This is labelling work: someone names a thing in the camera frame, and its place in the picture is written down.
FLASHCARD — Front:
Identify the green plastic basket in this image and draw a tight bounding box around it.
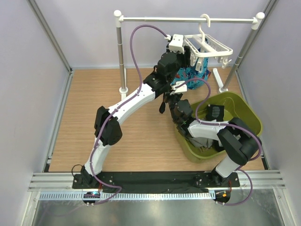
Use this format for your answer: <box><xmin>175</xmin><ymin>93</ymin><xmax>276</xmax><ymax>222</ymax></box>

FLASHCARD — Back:
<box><xmin>174</xmin><ymin>91</ymin><xmax>262</xmax><ymax>163</ymax></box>

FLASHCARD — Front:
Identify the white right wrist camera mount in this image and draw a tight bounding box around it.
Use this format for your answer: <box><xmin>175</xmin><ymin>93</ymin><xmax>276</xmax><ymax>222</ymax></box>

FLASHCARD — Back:
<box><xmin>170</xmin><ymin>81</ymin><xmax>188</xmax><ymax>95</ymax></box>

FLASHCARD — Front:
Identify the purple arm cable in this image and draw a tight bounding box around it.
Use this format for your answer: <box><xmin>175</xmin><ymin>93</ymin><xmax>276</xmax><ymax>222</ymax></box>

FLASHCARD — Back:
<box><xmin>89</xmin><ymin>24</ymin><xmax>171</xmax><ymax>203</ymax></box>
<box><xmin>178</xmin><ymin>78</ymin><xmax>262</xmax><ymax>206</ymax></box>

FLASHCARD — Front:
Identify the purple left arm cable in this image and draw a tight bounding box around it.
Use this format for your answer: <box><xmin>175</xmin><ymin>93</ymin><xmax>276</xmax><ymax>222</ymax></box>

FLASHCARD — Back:
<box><xmin>89</xmin><ymin>24</ymin><xmax>171</xmax><ymax>203</ymax></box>

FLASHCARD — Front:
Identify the grey slotted cable duct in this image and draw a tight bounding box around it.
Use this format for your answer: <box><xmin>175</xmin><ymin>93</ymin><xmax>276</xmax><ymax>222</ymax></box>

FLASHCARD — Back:
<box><xmin>39</xmin><ymin>190</ymin><xmax>215</xmax><ymax>202</ymax></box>

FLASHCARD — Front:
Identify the black sock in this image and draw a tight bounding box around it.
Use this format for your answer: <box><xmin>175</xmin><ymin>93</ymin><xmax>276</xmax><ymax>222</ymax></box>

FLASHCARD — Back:
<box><xmin>159</xmin><ymin>93</ymin><xmax>168</xmax><ymax>114</ymax></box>
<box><xmin>205</xmin><ymin>105</ymin><xmax>224</xmax><ymax>122</ymax></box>

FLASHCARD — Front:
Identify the white clip hanger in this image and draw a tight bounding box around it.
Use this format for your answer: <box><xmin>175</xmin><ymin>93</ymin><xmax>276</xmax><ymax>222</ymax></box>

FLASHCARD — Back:
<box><xmin>183</xmin><ymin>22</ymin><xmax>233</xmax><ymax>73</ymax></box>

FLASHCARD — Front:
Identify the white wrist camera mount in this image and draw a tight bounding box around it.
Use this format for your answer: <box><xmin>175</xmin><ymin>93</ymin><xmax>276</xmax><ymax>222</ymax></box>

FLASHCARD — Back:
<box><xmin>165</xmin><ymin>34</ymin><xmax>184</xmax><ymax>54</ymax></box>
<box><xmin>170</xmin><ymin>81</ymin><xmax>188</xmax><ymax>95</ymax></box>

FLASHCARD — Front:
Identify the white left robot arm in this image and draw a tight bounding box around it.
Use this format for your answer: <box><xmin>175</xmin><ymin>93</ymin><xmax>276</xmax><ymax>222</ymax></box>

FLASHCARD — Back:
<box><xmin>80</xmin><ymin>46</ymin><xmax>190</xmax><ymax>188</ymax></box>

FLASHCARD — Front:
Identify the aluminium frame rail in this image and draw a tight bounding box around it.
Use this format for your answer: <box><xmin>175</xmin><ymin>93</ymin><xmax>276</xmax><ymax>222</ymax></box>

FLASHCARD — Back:
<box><xmin>28</xmin><ymin>170</ymin><xmax>285</xmax><ymax>191</ymax></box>

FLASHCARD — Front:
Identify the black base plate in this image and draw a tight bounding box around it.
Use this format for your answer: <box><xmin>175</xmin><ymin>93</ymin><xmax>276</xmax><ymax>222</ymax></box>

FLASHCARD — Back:
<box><xmin>72</xmin><ymin>170</ymin><xmax>240</xmax><ymax>190</ymax></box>

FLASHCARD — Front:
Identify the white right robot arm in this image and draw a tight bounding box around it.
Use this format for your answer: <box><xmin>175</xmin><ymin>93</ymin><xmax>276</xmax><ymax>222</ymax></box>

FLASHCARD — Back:
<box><xmin>159</xmin><ymin>93</ymin><xmax>262</xmax><ymax>186</ymax></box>

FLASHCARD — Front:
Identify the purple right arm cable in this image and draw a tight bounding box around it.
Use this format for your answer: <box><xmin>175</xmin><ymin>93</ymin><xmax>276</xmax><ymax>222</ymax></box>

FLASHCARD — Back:
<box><xmin>178</xmin><ymin>78</ymin><xmax>262</xmax><ymax>206</ymax></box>

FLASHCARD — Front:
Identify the blue patterned sock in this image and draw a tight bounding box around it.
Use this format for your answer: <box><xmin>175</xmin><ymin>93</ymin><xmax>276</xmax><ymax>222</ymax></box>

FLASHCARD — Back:
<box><xmin>171</xmin><ymin>58</ymin><xmax>211</xmax><ymax>90</ymax></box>

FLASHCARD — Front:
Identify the white clothes rack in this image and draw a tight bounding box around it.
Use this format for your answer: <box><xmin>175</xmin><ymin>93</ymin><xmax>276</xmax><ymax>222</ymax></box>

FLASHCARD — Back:
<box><xmin>113</xmin><ymin>10</ymin><xmax>265</xmax><ymax>99</ymax></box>

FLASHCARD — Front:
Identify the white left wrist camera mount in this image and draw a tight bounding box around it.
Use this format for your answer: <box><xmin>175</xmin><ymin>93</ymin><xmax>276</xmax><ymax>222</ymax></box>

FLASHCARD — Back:
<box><xmin>165</xmin><ymin>34</ymin><xmax>184</xmax><ymax>54</ymax></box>

